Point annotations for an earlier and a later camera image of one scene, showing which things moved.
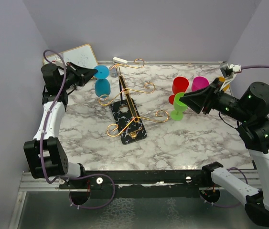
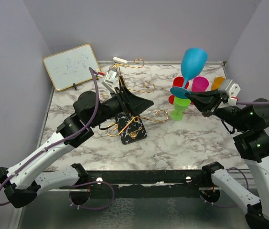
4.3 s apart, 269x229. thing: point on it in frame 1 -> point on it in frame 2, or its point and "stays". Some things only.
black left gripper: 83,75 -> 129,103
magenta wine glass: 199,83 stays
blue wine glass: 102,85 -> 193,65
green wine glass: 177,114 stays
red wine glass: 179,85 stays
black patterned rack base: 127,116 stays
